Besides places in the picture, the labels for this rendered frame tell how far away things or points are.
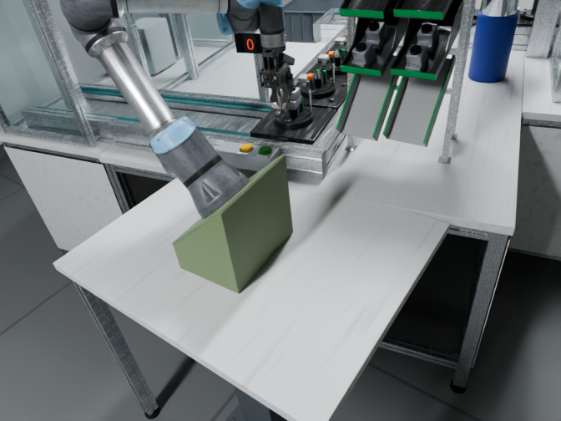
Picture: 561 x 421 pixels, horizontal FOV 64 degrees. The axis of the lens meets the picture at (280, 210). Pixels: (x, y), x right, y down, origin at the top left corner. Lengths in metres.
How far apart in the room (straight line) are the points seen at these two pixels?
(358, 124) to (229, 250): 0.66
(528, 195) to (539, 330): 0.59
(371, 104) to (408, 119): 0.13
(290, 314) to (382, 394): 0.95
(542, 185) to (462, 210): 0.82
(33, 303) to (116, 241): 1.37
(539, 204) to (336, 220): 1.13
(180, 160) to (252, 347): 0.46
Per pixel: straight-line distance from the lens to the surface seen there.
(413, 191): 1.45
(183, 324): 1.12
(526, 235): 2.33
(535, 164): 2.12
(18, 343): 2.58
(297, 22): 3.59
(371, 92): 1.51
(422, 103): 1.47
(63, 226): 2.53
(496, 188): 1.51
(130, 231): 1.44
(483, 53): 2.18
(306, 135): 1.53
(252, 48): 1.71
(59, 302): 2.66
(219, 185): 1.07
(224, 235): 1.02
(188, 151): 1.08
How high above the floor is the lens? 1.70
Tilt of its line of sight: 37 degrees down
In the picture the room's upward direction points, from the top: 7 degrees counter-clockwise
